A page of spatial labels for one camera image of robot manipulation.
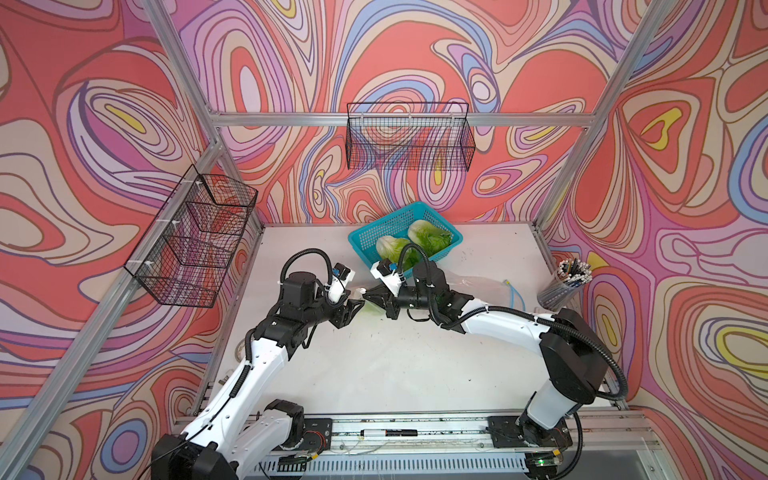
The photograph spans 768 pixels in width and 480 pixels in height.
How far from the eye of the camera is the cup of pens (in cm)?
85

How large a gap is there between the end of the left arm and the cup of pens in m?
0.62

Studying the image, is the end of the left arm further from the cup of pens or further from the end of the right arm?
the cup of pens

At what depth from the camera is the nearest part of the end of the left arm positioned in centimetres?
59

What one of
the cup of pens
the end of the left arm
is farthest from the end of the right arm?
the cup of pens
